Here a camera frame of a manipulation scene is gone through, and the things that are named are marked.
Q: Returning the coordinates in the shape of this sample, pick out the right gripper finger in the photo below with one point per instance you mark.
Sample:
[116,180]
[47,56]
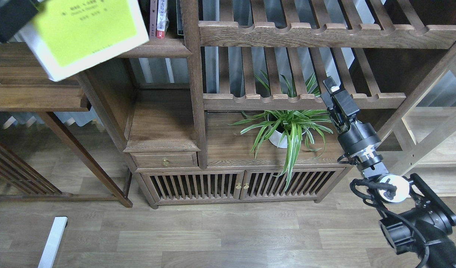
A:
[331,85]

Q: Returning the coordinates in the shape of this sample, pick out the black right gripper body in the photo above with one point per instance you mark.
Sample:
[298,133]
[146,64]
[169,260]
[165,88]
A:
[341,108]

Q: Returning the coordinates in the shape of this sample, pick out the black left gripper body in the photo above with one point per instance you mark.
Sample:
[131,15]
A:
[14,14]

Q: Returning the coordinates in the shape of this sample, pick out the yellow green paperback book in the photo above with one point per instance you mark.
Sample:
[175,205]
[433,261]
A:
[70,36]

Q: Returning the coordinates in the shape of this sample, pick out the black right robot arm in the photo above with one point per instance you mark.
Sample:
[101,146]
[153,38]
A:
[414,218]

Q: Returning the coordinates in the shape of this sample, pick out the white plant pot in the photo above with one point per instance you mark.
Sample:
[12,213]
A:
[277,138]

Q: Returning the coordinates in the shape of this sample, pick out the dark wooden bookshelf cabinet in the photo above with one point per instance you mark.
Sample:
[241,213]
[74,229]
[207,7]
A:
[177,98]

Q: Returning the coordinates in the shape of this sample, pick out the dark slatted wooden rack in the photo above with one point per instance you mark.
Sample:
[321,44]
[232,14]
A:
[33,185]

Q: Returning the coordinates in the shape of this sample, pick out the dark maroon upright book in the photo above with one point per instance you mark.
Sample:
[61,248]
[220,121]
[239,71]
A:
[153,12]

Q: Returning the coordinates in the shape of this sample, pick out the red white upright book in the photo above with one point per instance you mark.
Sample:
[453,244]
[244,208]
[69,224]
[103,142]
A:
[162,19]

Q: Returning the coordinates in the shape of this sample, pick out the dark green upright book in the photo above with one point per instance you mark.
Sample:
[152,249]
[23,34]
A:
[179,26]

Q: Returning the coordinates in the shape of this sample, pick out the white metal leg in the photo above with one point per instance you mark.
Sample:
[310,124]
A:
[51,247]

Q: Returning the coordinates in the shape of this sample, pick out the light wooden shelf frame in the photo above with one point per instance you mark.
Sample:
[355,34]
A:
[425,136]

